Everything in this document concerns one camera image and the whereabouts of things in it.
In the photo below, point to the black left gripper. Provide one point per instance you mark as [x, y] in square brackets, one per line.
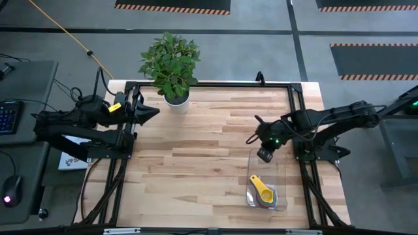
[125, 114]

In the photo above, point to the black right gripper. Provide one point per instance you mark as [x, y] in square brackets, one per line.
[274, 135]

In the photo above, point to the clear plastic basket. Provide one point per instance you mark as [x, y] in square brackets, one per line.
[281, 169]

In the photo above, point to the yellow measuring cup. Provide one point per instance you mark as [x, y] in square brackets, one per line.
[256, 182]

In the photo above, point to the green measuring cup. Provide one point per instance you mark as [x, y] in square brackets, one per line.
[276, 197]

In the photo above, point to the purple measuring cup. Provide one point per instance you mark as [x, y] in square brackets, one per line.
[270, 208]

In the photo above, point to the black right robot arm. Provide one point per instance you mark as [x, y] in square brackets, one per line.
[343, 114]

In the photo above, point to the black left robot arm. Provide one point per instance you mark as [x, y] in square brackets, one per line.
[75, 127]

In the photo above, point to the yellow tag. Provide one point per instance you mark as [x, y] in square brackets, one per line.
[114, 107]

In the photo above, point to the white plant pot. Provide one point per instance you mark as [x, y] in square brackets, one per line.
[178, 106]

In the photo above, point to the green leafy plant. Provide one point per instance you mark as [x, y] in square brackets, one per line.
[171, 65]

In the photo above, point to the black clamp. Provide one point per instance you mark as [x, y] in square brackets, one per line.
[260, 78]

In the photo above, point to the white booklet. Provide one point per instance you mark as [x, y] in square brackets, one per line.
[70, 161]

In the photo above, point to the black orange-striped floor mat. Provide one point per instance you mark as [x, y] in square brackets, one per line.
[365, 3]
[375, 62]
[173, 4]

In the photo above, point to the grey desk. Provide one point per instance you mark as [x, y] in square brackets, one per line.
[29, 81]

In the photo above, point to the black keyboard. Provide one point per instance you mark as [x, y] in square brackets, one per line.
[9, 117]

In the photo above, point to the black device with green light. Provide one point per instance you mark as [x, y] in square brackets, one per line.
[413, 107]

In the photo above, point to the black round knob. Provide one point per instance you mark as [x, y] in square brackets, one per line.
[43, 213]

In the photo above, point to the small black desk tool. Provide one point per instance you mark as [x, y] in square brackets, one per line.
[6, 69]

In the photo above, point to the black computer mouse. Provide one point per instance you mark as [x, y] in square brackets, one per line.
[11, 191]

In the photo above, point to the silver bracket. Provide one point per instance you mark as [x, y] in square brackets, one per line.
[121, 231]
[303, 232]

